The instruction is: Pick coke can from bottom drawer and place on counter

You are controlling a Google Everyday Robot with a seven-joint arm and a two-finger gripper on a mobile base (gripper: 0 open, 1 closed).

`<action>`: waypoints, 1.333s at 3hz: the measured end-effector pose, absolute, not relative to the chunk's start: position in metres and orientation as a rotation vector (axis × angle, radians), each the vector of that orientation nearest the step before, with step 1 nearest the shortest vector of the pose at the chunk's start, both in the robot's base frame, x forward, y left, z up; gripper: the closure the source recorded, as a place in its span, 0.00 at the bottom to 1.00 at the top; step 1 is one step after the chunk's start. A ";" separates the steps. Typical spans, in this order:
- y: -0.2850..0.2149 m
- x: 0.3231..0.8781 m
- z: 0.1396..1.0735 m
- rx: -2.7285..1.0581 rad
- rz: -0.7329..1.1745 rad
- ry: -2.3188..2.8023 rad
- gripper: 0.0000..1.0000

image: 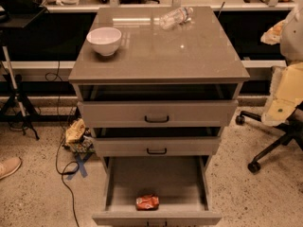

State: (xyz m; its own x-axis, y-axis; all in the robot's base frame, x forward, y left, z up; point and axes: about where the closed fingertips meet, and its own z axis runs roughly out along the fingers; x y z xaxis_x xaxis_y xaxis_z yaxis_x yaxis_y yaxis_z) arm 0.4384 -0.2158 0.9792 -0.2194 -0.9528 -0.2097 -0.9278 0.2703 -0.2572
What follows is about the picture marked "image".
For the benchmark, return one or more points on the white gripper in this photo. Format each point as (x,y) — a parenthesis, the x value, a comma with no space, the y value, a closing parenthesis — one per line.
(293,42)

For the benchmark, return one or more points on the red coke can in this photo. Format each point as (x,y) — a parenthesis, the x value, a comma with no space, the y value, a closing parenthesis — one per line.
(147,202)

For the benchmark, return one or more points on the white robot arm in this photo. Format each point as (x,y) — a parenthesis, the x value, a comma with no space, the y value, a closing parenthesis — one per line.
(291,39)

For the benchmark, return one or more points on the grey drawer cabinet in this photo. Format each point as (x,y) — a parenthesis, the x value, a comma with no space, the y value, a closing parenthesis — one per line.
(192,62)

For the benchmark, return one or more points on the grey bottom drawer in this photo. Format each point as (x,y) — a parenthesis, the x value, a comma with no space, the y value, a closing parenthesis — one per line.
(178,181)

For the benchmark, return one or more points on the grey drawer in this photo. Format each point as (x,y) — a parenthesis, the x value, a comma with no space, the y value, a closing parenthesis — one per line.
(178,181)
(156,146)
(147,114)

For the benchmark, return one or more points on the grey top drawer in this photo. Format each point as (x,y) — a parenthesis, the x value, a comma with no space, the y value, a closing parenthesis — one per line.
(147,114)

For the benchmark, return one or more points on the grey middle drawer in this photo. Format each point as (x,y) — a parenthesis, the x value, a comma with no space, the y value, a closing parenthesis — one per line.
(156,146)

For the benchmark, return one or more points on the clear plastic water bottle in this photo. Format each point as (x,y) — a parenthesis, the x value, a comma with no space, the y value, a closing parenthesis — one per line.
(175,17)

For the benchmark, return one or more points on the white ceramic bowl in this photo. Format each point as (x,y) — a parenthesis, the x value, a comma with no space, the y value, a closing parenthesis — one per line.
(105,40)

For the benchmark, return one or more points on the yellow snack bag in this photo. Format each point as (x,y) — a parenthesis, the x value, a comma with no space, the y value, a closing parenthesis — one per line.
(75,131)

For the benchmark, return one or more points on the dark patterned snack bag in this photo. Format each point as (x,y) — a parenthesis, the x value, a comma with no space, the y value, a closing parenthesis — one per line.
(84,145)

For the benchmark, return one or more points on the black tripod stand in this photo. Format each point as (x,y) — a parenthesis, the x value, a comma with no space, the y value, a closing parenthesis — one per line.
(17,14)

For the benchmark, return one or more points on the tan shoe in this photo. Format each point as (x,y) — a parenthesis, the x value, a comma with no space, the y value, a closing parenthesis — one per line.
(9,167)

